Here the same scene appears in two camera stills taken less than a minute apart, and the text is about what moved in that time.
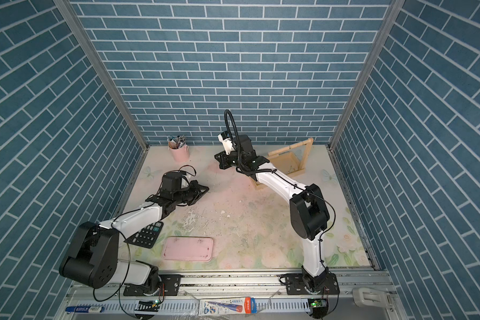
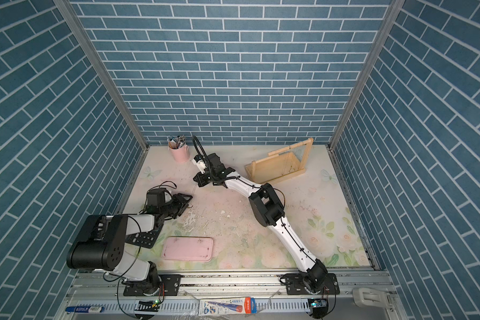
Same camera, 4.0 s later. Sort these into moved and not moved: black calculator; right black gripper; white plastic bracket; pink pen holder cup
Moved: right black gripper
Not moved: pink pen holder cup; black calculator; white plastic bracket
